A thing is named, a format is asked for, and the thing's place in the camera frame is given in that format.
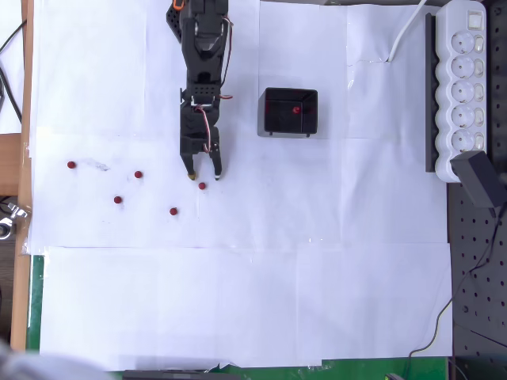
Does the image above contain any black box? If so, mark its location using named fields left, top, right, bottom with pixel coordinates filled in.
left=257, top=86, right=319, bottom=139

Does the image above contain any white paper table cover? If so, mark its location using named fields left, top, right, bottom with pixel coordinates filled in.
left=26, top=0, right=455, bottom=372

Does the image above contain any wooden table edge board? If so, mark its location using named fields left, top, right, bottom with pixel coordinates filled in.
left=10, top=0, right=36, bottom=350

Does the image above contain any metal clamp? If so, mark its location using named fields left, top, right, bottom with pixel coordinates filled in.
left=0, top=200, right=32, bottom=240

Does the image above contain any green cutting mat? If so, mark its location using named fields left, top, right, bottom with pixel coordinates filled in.
left=25, top=255, right=452, bottom=380

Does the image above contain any flat black device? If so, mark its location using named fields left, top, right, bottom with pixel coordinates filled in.
left=121, top=368, right=242, bottom=380

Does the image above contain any dark grey ridged panel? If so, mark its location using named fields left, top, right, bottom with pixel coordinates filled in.
left=0, top=236, right=20, bottom=329

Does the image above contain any blurry grey object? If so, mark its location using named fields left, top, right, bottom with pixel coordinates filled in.
left=0, top=338, right=110, bottom=380

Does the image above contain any black power adapter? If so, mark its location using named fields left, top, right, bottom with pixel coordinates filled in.
left=450, top=150, right=502, bottom=210

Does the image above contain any white power strip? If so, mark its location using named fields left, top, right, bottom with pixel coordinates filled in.
left=434, top=0, right=488, bottom=184

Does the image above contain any black pegboard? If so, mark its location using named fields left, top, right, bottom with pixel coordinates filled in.
left=446, top=0, right=507, bottom=380

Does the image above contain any white power cable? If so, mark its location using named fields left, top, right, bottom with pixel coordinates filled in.
left=387, top=0, right=429, bottom=64

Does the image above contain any thin black cable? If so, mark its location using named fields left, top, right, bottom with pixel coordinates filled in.
left=402, top=207, right=507, bottom=380

